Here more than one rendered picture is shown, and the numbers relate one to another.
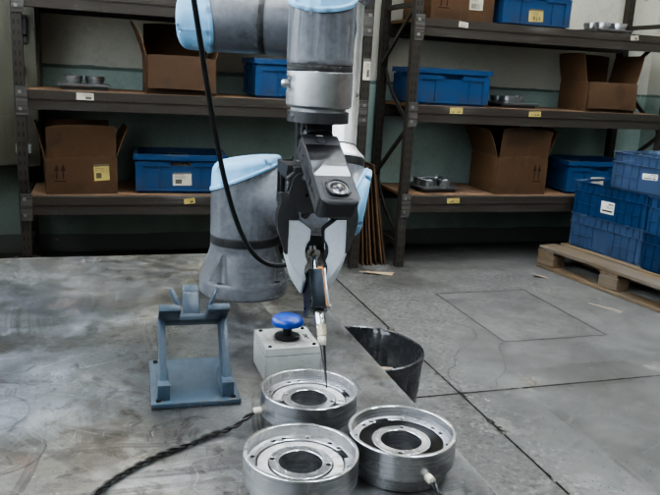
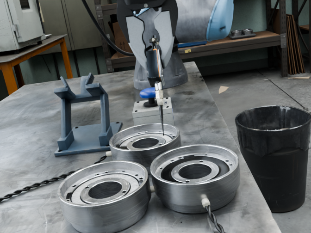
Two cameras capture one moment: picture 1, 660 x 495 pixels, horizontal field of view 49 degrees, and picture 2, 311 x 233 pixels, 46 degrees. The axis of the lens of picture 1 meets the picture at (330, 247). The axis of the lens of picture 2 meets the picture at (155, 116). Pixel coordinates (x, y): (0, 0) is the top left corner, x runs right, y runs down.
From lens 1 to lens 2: 0.36 m
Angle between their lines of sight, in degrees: 21
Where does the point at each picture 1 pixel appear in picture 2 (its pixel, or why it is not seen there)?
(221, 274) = (142, 74)
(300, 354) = (157, 114)
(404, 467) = (182, 193)
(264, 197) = not seen: hidden behind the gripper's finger
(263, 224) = not seen: hidden behind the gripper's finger
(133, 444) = (27, 179)
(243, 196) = (146, 22)
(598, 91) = not seen: outside the picture
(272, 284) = (174, 76)
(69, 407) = (10, 156)
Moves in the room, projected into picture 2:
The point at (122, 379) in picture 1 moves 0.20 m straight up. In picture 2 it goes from (52, 139) to (26, 34)
